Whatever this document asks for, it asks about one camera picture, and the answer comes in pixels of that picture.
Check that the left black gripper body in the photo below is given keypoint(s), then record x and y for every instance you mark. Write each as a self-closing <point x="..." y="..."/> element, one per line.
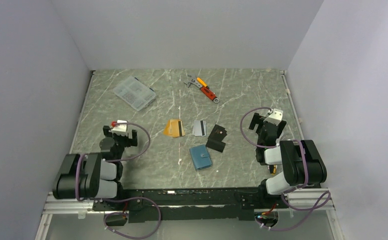
<point x="121" y="141"/>

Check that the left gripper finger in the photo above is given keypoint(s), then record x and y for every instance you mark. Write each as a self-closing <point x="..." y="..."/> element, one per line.
<point x="134" y="139"/>
<point x="106" y="130"/>

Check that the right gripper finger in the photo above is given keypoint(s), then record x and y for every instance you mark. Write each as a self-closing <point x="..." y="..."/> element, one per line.
<point x="281" y="127"/>
<point x="254" y="121"/>

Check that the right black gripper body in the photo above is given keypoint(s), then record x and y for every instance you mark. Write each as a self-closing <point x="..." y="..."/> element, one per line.
<point x="259" y="139"/>

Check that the orange credit cards stack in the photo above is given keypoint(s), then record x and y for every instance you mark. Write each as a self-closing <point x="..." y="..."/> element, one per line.
<point x="174" y="128"/>

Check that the black card case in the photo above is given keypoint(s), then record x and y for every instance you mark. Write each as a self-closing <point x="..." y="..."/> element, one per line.
<point x="215" y="139"/>

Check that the silver grey card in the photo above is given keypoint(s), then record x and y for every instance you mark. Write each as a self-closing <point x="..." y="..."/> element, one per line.
<point x="199" y="128"/>

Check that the blue card holder wallet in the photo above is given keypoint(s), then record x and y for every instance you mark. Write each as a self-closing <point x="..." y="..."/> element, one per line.
<point x="200" y="157"/>

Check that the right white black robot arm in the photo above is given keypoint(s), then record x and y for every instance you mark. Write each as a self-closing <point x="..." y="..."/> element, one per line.
<point x="300" y="161"/>

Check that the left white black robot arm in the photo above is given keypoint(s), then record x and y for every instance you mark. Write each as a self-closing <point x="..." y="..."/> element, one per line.
<point x="95" y="175"/>

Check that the yellow black small tool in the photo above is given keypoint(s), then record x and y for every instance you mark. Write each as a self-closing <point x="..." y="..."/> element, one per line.
<point x="272" y="169"/>

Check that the clear plastic organizer box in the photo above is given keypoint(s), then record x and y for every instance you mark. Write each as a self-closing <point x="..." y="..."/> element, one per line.
<point x="135" y="93"/>

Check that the red adjustable wrench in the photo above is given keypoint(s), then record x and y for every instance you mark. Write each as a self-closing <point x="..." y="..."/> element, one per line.
<point x="192" y="81"/>

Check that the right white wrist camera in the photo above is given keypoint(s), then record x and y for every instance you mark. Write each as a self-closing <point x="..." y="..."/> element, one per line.
<point x="275" y="117"/>

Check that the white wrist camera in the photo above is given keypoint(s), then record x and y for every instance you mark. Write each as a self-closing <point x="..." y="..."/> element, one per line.
<point x="119" y="127"/>
<point x="275" y="117"/>

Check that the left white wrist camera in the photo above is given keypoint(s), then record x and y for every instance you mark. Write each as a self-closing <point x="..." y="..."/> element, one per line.
<point x="119" y="127"/>

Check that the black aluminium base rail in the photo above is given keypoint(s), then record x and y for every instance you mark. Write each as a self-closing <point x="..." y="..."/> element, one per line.
<point x="242" y="203"/>

